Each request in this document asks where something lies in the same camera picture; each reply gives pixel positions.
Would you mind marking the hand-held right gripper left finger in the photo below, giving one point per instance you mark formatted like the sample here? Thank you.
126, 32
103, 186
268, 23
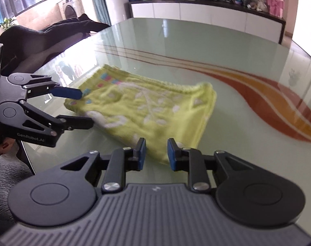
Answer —
141, 156

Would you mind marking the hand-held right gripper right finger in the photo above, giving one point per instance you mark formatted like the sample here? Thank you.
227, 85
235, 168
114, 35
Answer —
172, 156

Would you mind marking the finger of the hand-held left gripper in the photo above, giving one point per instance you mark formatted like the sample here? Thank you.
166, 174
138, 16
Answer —
76, 123
65, 92

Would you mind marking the yellow and white towel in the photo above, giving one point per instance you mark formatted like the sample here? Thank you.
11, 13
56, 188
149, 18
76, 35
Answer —
155, 112

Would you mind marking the person's left hand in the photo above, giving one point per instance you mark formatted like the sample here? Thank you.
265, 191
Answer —
5, 147

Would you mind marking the black garment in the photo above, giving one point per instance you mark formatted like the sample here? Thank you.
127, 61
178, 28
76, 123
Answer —
42, 41

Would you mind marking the washing machine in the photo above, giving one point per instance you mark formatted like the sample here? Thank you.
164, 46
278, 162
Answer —
70, 7

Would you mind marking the grey knit clothing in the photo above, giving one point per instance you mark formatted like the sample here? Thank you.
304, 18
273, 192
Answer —
6, 199

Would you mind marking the green balcony plant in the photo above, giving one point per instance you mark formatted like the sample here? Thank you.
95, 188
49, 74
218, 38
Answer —
8, 23

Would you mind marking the teal curtain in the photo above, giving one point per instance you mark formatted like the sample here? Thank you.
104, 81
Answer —
100, 0

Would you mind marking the white television cabinet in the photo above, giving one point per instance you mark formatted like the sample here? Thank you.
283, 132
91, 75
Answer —
209, 18

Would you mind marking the pink gift box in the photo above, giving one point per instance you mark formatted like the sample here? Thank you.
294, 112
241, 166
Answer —
275, 3

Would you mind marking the white door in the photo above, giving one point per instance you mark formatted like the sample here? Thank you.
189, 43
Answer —
308, 18

